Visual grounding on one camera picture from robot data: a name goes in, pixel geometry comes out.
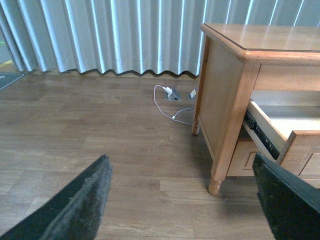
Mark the wooden drawer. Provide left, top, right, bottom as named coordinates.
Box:
left=243, top=97, right=320, bottom=180
left=226, top=137, right=320, bottom=188

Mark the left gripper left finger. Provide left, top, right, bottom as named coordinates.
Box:
left=0, top=155, right=113, bottom=240

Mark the dark floor mat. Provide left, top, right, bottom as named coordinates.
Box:
left=0, top=72, right=25, bottom=90

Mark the floor power socket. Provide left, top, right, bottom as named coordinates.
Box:
left=164, top=87, right=181, bottom=101
left=186, top=88, right=198, bottom=101

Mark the white charging cable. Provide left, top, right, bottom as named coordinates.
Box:
left=153, top=84, right=195, bottom=126

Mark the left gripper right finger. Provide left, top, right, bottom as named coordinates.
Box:
left=252, top=153, right=320, bottom=240

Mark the light grey curtain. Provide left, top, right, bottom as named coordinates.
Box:
left=0, top=0, right=320, bottom=75

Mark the wooden nightstand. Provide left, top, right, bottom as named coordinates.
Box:
left=192, top=23, right=320, bottom=195

